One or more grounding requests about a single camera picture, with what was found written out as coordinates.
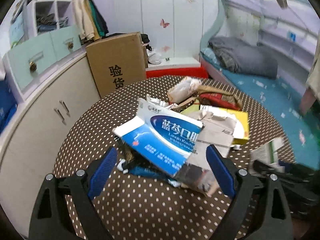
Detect grey folded duvet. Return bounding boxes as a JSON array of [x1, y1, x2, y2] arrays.
[[208, 36, 278, 79]]

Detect cream low cabinet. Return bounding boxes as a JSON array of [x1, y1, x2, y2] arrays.
[[1, 55, 100, 237]]

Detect white bag on bench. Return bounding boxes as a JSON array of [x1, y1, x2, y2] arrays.
[[146, 49, 162, 65]]

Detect blue paper bag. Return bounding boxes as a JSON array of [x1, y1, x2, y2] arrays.
[[0, 79, 17, 133]]

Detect white cubby shelf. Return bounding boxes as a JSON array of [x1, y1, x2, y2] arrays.
[[23, 0, 76, 38]]

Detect brown polka dot tablecloth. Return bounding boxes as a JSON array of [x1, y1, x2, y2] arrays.
[[53, 75, 296, 240]]

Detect white orange plastic bag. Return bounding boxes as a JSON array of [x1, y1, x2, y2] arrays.
[[167, 76, 202, 103]]

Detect red brown snack bag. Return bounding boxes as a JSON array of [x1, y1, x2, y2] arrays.
[[197, 86, 243, 111]]

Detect teal drawer unit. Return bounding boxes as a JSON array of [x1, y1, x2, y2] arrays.
[[2, 25, 83, 103]]

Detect blue white medicine box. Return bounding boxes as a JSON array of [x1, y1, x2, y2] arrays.
[[113, 98, 203, 178]]

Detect yellow white carton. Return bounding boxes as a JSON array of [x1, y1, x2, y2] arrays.
[[200, 105, 249, 145]]

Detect teal bed mattress cover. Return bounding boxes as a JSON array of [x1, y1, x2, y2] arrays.
[[200, 48, 319, 169]]

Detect red storage bench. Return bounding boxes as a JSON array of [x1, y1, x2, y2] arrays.
[[146, 57, 209, 79]]

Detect wardrobe with butterfly stickers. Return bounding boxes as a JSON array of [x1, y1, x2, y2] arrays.
[[113, 0, 218, 59]]

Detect teal bunk bed frame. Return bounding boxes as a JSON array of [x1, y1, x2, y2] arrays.
[[200, 0, 319, 83]]

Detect hanging clothes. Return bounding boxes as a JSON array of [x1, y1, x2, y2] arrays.
[[72, 0, 109, 43]]

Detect white barcode box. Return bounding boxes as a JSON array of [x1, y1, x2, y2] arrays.
[[249, 137, 284, 172]]

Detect grey paper wrapper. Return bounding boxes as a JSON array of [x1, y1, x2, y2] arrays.
[[175, 110, 236, 196]]

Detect brown cardboard box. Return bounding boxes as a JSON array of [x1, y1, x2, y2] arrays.
[[86, 32, 146, 98]]

